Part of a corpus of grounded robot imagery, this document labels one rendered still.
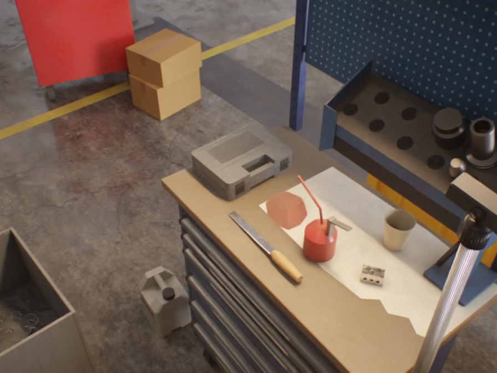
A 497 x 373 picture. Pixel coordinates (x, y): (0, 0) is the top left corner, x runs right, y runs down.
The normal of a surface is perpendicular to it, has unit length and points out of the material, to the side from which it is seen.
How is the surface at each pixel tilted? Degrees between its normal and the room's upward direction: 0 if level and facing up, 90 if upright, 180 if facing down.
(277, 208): 38
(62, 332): 90
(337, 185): 0
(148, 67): 90
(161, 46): 0
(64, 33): 90
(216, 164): 0
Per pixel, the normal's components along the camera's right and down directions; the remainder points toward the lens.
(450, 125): -0.36, -0.48
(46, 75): 0.37, 0.61
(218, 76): 0.00, -0.75
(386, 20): -0.80, 0.40
